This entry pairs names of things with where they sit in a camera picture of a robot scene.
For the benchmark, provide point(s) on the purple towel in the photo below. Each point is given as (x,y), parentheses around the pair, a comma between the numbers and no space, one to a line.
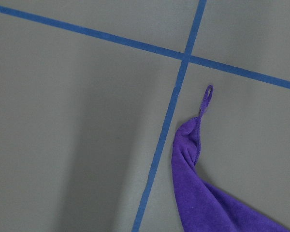
(202,207)

